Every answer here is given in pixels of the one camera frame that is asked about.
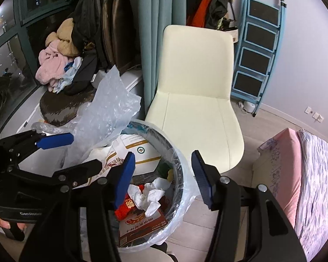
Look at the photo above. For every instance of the white and gold paper bag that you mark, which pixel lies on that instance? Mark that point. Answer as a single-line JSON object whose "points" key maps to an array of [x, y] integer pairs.
{"points": [[142, 158]]}

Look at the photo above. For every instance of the clear bag with blue print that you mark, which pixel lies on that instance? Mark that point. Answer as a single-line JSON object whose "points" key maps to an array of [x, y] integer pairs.
{"points": [[139, 127]]}

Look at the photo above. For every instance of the small white wall socket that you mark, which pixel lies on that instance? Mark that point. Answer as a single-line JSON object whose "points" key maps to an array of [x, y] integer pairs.
{"points": [[308, 110]]}

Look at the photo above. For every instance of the light blue cloth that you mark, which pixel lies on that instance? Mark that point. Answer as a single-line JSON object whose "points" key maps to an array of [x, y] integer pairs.
{"points": [[71, 73]]}

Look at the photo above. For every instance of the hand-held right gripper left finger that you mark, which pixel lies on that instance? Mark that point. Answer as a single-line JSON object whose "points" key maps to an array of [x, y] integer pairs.
{"points": [[124, 180]]}

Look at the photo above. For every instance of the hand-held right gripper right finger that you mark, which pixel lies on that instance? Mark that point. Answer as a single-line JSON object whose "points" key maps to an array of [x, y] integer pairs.
{"points": [[203, 180]]}

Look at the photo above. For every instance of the wide white wall socket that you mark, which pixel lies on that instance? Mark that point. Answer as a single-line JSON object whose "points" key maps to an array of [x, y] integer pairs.
{"points": [[318, 117]]}

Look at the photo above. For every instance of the clear plastic bag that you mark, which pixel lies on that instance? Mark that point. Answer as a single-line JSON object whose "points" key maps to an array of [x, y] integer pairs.
{"points": [[106, 106]]}

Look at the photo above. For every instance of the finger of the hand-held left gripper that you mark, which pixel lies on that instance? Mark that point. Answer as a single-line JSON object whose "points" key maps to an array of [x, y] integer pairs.
{"points": [[54, 140], [79, 173]]}

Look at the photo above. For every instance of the brown leather case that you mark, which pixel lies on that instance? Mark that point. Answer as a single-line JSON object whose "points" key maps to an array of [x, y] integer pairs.
{"points": [[117, 27]]}

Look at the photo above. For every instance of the round trash bin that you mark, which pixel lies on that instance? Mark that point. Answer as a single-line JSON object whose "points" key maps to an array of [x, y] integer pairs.
{"points": [[176, 185]]}

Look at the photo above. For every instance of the orange hanging garment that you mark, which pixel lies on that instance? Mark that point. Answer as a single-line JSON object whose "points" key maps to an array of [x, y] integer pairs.
{"points": [[203, 8]]}

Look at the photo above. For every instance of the dark patterned cushion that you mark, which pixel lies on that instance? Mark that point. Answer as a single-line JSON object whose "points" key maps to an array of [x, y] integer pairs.
{"points": [[60, 109]]}

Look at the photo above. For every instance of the white tissue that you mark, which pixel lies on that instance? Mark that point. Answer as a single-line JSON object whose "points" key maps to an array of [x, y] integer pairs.
{"points": [[149, 199]]}

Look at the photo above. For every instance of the cream chair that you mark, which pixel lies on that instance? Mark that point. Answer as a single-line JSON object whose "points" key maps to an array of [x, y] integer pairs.
{"points": [[196, 87]]}

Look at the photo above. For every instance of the blue step ladder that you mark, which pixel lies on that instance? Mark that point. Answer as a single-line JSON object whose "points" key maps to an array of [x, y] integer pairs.
{"points": [[262, 35]]}

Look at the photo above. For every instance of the teal window frame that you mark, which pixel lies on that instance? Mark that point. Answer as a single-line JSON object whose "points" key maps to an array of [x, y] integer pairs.
{"points": [[21, 13]]}

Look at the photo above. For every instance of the dark green hanging jacket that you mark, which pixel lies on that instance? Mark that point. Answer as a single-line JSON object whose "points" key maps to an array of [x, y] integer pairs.
{"points": [[221, 5]]}

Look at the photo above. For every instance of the red packet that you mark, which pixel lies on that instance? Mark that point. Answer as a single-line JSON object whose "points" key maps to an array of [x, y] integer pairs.
{"points": [[123, 208]]}

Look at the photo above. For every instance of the teal curtain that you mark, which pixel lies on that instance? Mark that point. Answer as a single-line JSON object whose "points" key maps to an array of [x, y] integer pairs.
{"points": [[153, 32]]}

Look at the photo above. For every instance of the green and yellow wrapper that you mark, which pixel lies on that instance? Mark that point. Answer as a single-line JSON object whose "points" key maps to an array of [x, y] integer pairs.
{"points": [[165, 170]]}

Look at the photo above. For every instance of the orange and white cardboard box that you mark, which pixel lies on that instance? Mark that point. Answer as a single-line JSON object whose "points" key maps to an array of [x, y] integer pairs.
{"points": [[142, 223]]}

